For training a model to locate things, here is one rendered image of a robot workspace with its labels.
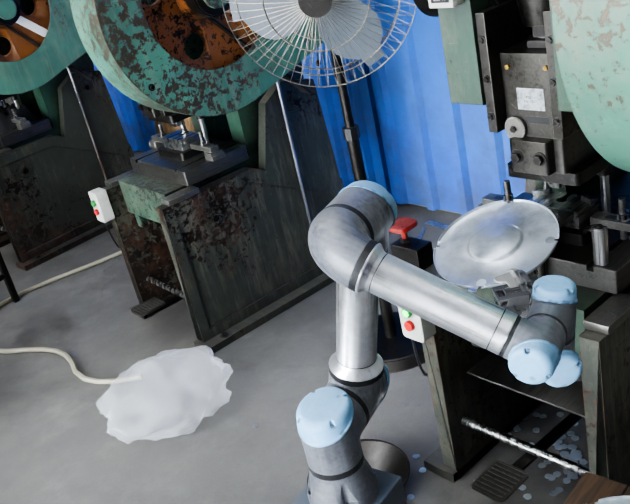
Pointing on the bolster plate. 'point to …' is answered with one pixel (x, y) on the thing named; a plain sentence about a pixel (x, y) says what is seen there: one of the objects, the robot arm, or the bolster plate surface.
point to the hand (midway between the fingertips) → (514, 274)
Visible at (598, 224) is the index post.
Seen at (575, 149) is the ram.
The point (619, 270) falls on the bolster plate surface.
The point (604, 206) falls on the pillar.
